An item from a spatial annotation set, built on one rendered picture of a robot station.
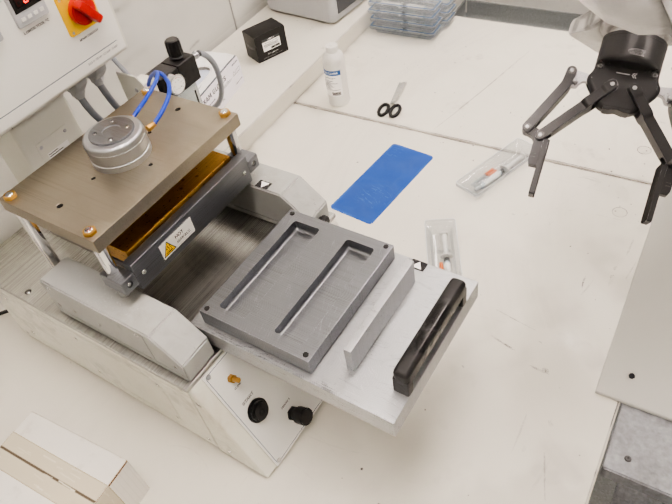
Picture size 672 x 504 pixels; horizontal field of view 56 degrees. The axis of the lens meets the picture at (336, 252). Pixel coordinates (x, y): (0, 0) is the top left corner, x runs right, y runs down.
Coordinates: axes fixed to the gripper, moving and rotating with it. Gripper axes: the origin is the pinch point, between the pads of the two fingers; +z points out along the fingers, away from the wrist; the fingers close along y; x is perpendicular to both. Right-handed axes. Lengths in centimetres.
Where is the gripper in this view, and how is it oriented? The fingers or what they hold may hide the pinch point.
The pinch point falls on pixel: (589, 199)
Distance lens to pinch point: 84.1
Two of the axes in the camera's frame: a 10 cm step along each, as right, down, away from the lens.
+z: -2.8, 9.6, -0.1
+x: 2.7, 0.9, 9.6
